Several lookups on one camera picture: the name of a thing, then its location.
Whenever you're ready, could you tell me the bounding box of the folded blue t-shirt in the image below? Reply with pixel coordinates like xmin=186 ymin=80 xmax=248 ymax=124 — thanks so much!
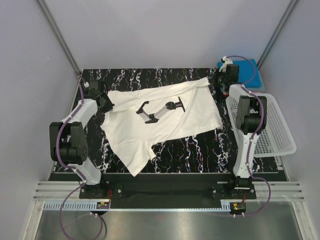
xmin=217 ymin=57 xmax=259 ymax=86

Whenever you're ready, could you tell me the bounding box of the left aluminium corner post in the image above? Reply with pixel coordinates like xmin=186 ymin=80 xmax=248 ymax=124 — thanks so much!
xmin=36 ymin=0 xmax=81 ymax=73

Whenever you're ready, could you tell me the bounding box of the aluminium corner post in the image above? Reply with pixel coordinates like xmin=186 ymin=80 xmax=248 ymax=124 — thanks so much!
xmin=36 ymin=0 xmax=81 ymax=73
xmin=257 ymin=0 xmax=300 ymax=70

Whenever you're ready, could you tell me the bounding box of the aluminium frame rail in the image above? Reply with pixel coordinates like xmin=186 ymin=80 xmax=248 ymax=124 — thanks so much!
xmin=32 ymin=181 xmax=83 ymax=201

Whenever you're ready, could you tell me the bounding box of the white t-shirt with print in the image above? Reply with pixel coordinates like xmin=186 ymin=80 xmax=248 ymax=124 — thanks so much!
xmin=101 ymin=77 xmax=223 ymax=177

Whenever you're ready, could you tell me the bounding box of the white plastic laundry basket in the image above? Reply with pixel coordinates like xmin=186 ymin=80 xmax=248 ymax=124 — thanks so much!
xmin=225 ymin=93 xmax=298 ymax=158

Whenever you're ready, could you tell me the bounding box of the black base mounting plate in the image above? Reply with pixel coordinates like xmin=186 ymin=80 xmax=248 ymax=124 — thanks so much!
xmin=79 ymin=173 xmax=257 ymax=206

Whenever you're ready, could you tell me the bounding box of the right aluminium corner post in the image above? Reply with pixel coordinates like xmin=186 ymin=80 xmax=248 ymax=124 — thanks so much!
xmin=257 ymin=0 xmax=300 ymax=70

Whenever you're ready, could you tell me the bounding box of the white slotted cable duct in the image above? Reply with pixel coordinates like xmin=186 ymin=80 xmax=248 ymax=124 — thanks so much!
xmin=44 ymin=201 xmax=231 ymax=211

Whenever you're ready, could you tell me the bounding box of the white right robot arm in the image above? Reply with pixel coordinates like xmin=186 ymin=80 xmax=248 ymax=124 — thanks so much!
xmin=213 ymin=71 xmax=267 ymax=199

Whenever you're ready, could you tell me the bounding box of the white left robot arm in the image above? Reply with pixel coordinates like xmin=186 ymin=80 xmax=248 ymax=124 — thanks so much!
xmin=49 ymin=93 xmax=114 ymax=198

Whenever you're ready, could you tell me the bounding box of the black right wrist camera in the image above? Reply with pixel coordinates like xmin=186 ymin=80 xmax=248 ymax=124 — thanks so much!
xmin=219 ymin=56 xmax=239 ymax=82

